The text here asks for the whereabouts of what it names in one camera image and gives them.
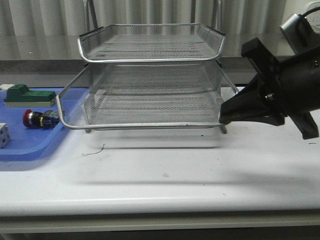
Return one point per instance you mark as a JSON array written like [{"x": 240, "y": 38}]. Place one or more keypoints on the white circuit breaker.
[{"x": 4, "y": 135}]

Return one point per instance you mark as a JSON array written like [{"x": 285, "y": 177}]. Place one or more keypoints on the white appliance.
[{"x": 314, "y": 17}]

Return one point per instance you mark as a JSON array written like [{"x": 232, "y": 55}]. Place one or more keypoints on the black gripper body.
[{"x": 289, "y": 88}]

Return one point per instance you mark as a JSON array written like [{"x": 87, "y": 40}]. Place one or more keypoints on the red emergency stop button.
[{"x": 45, "y": 120}]

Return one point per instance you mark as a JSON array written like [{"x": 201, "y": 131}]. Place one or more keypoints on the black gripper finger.
[{"x": 245, "y": 106}]

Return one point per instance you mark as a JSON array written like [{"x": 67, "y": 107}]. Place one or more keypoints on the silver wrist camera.
[{"x": 299, "y": 33}]

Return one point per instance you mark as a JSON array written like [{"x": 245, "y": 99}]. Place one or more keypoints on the mesh tray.
[
  {"x": 128, "y": 43},
  {"x": 105, "y": 108},
  {"x": 140, "y": 78}
]

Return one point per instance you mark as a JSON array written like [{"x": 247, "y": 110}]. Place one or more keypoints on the blue plastic tray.
[{"x": 26, "y": 144}]

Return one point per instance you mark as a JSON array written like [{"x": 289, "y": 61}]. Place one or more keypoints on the thin wire scrap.
[{"x": 96, "y": 152}]

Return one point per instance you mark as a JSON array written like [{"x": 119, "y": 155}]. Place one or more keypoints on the grey back counter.
[{"x": 53, "y": 61}]

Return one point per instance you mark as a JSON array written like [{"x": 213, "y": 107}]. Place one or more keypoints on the silver rack frame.
[{"x": 91, "y": 19}]

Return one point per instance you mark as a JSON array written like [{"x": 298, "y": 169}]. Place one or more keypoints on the green electrical module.
[{"x": 19, "y": 95}]

